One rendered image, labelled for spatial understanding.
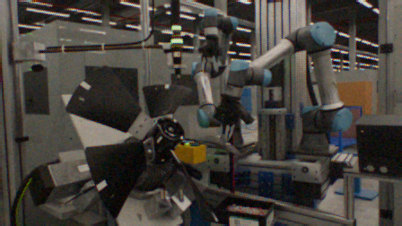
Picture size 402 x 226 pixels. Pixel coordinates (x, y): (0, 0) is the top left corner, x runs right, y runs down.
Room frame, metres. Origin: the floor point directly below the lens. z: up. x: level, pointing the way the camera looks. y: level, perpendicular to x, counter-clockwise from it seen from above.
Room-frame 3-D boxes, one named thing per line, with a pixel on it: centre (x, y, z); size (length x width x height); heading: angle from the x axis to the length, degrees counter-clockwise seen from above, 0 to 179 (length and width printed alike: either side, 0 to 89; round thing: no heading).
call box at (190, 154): (1.69, 0.07, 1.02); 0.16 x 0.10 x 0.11; 49
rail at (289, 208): (1.43, -0.23, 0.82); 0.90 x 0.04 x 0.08; 49
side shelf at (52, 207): (1.50, 0.57, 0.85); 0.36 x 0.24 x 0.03; 139
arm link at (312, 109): (1.65, -0.61, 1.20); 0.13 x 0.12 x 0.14; 25
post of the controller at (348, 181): (1.15, -0.55, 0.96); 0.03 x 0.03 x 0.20; 49
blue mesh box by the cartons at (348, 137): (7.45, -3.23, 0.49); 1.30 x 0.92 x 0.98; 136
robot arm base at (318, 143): (1.66, -0.61, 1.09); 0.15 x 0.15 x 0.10
